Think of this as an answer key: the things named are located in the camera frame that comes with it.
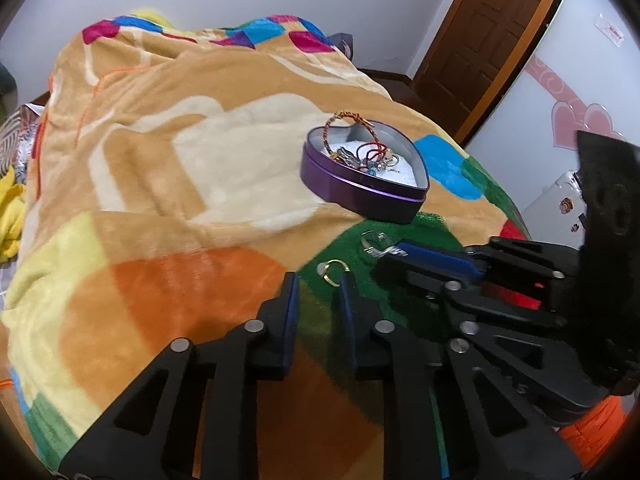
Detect yellow printed blanket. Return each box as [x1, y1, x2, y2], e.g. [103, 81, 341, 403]
[0, 167, 27, 264]

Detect silver ring cluster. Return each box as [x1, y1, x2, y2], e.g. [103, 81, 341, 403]
[331, 146, 368, 170]

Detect brown wooden door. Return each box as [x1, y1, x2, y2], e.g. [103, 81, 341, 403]
[412, 0, 562, 132]

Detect red cord bracelet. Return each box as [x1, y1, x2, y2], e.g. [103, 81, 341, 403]
[359, 141, 397, 167]

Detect white stickered suitcase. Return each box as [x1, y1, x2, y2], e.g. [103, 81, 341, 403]
[520, 170, 594, 249]

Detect gold ring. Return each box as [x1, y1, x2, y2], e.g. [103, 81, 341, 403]
[318, 259, 350, 287]

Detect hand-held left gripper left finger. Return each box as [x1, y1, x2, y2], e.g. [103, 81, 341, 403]
[57, 271, 301, 480]

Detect yellow pillow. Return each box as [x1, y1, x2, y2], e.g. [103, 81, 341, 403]
[131, 7, 172, 27]

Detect pink door sticker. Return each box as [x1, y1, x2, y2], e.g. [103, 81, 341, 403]
[595, 16, 627, 47]

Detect multicolour braided bracelet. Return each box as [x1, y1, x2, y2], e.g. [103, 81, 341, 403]
[322, 111, 377, 162]

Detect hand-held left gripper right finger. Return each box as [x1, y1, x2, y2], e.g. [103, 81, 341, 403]
[339, 270, 587, 480]

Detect colourful patchwork blanket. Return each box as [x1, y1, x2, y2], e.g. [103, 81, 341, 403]
[0, 7, 533, 480]

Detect clear crystal ring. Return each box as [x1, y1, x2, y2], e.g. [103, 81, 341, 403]
[360, 229, 397, 257]

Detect striped cloth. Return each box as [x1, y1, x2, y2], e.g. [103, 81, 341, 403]
[0, 104, 42, 172]

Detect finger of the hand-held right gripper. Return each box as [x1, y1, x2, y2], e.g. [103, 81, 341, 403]
[387, 236, 583, 312]
[374, 256, 609, 414]

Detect grey bag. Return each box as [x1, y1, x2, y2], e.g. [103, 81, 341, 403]
[327, 32, 357, 62]

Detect purple heart-shaped tin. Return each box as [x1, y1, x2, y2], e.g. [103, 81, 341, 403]
[300, 121, 431, 225]

